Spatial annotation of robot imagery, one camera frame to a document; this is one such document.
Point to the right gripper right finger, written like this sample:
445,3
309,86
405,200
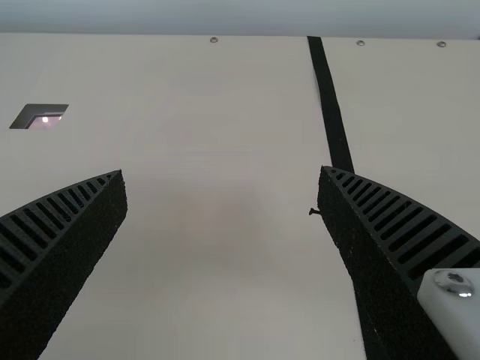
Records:
382,255

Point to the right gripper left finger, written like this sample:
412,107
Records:
56,255

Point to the black strip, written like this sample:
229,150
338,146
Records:
330,108

